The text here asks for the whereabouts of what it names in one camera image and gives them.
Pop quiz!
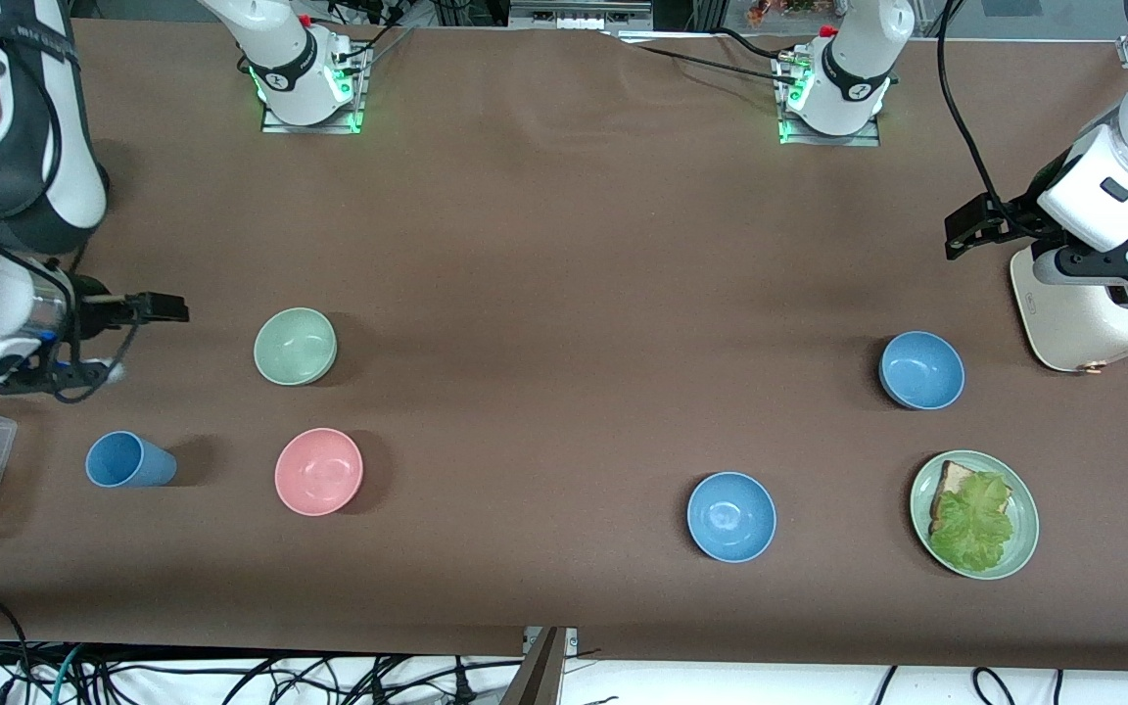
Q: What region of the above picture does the green bowl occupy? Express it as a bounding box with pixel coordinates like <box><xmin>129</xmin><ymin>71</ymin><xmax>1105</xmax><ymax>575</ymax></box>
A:
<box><xmin>254</xmin><ymin>307</ymin><xmax>339</xmax><ymax>387</ymax></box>

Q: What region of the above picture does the blue bowl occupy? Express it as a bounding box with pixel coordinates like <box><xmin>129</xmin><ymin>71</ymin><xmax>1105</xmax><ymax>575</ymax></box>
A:
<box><xmin>686</xmin><ymin>471</ymin><xmax>778</xmax><ymax>564</ymax></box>
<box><xmin>878</xmin><ymin>331</ymin><xmax>966</xmax><ymax>411</ymax></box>

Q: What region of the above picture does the pink bowl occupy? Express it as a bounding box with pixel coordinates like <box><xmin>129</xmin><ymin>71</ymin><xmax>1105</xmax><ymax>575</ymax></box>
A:
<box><xmin>274</xmin><ymin>428</ymin><xmax>365</xmax><ymax>517</ymax></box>

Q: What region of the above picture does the cream white toaster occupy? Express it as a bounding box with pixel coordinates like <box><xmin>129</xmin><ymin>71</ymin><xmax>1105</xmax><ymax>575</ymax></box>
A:
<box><xmin>1010</xmin><ymin>215</ymin><xmax>1128</xmax><ymax>374</ymax></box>

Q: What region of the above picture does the blue cup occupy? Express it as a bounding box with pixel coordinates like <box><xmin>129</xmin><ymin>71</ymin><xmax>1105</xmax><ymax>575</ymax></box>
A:
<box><xmin>84</xmin><ymin>431</ymin><xmax>178</xmax><ymax>489</ymax></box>

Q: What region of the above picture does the bread slice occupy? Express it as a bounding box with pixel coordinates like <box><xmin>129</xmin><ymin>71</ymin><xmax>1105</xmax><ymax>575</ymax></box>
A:
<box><xmin>929</xmin><ymin>460</ymin><xmax>1013</xmax><ymax>535</ymax></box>

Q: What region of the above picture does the orange red object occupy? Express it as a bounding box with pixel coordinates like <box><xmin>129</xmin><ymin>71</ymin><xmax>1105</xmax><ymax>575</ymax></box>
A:
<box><xmin>746</xmin><ymin>0</ymin><xmax>824</xmax><ymax>27</ymax></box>

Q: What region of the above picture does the green plate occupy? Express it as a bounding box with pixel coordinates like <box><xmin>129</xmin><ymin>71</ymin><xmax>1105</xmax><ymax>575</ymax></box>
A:
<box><xmin>909</xmin><ymin>449</ymin><xmax>1041</xmax><ymax>581</ymax></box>

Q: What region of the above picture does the green lettuce leaf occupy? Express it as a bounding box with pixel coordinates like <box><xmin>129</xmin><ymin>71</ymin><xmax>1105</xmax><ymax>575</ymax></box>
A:
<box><xmin>928</xmin><ymin>472</ymin><xmax>1015</xmax><ymax>574</ymax></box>

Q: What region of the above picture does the brown table cover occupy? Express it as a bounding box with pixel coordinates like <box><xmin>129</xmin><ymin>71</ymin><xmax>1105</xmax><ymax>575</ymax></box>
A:
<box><xmin>0</xmin><ymin>18</ymin><xmax>1128</xmax><ymax>675</ymax></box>

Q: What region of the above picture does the grey power strip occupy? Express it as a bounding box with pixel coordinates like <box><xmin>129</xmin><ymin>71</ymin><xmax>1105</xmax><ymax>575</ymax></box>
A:
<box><xmin>508</xmin><ymin>0</ymin><xmax>655</xmax><ymax>30</ymax></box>

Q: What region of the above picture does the dark metal pole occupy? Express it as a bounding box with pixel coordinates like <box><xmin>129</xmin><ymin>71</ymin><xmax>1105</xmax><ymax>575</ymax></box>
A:
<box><xmin>500</xmin><ymin>627</ymin><xmax>567</xmax><ymax>705</ymax></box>

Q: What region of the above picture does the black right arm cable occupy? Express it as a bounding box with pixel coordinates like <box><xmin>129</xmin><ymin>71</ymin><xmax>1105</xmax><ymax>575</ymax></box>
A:
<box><xmin>0</xmin><ymin>29</ymin><xmax>144</xmax><ymax>404</ymax></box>

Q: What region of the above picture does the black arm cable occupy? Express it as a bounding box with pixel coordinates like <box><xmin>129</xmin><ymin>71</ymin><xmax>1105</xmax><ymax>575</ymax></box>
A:
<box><xmin>935</xmin><ymin>0</ymin><xmax>1006</xmax><ymax>207</ymax></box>
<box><xmin>0</xmin><ymin>29</ymin><xmax>144</xmax><ymax>404</ymax></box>

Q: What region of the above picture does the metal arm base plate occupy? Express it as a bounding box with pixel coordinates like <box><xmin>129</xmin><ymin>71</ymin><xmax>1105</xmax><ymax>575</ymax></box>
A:
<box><xmin>260</xmin><ymin>44</ymin><xmax>371</xmax><ymax>135</ymax></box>
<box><xmin>777</xmin><ymin>54</ymin><xmax>883</xmax><ymax>148</ymax></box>

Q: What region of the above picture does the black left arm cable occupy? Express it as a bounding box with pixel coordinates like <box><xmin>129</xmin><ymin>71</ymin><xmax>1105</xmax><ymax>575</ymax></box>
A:
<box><xmin>935</xmin><ymin>0</ymin><xmax>1006</xmax><ymax>207</ymax></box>

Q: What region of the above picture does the teal cable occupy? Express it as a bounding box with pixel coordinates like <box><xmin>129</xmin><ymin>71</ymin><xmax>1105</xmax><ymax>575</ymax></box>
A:
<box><xmin>50</xmin><ymin>643</ymin><xmax>90</xmax><ymax>705</ymax></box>

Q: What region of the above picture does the small metal bracket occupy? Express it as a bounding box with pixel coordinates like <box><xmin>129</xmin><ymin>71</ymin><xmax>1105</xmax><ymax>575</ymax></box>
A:
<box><xmin>522</xmin><ymin>627</ymin><xmax>580</xmax><ymax>655</ymax></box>

